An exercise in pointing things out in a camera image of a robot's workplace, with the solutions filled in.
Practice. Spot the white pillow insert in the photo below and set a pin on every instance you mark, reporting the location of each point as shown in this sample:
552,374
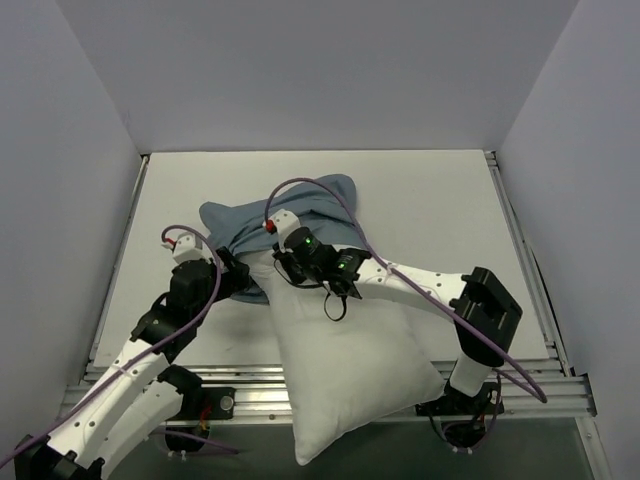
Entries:
342,375

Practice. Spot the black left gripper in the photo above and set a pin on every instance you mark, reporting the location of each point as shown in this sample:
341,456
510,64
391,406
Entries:
232,267

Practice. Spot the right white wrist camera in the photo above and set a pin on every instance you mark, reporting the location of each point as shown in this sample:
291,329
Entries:
282,224

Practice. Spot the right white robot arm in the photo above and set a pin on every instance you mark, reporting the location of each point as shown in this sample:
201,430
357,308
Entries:
485,314

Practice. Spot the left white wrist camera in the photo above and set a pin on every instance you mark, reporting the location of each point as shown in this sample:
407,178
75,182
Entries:
186,247

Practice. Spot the aluminium mounting rail frame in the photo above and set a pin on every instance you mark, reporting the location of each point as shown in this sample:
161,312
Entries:
432,210

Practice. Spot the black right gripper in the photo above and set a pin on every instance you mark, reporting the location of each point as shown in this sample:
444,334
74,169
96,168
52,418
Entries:
286,263

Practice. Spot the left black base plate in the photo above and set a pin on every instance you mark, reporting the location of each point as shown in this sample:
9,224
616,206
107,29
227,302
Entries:
167,403

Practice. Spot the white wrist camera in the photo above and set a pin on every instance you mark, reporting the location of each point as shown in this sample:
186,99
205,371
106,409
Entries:
186,247
282,224

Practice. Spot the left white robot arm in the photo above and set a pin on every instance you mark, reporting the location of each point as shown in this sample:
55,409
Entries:
144,387

